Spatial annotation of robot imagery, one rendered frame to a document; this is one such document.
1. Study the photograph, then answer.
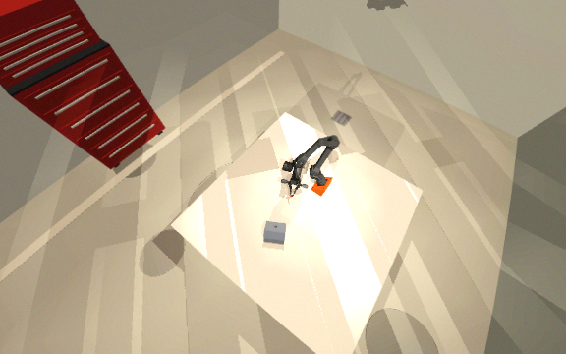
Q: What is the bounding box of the grey square panel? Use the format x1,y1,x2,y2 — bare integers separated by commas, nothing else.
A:
263,221,286,245

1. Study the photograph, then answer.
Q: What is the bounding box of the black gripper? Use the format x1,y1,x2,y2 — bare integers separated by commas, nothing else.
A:
280,173,309,196

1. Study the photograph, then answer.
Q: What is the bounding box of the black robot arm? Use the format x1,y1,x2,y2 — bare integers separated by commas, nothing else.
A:
282,135,340,186

